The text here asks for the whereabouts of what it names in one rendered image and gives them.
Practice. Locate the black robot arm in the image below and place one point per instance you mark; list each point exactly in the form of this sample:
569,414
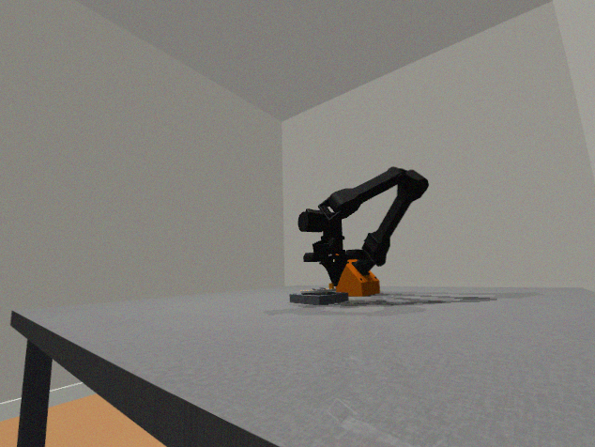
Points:
411,186

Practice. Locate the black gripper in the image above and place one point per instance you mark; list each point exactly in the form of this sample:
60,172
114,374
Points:
335,269

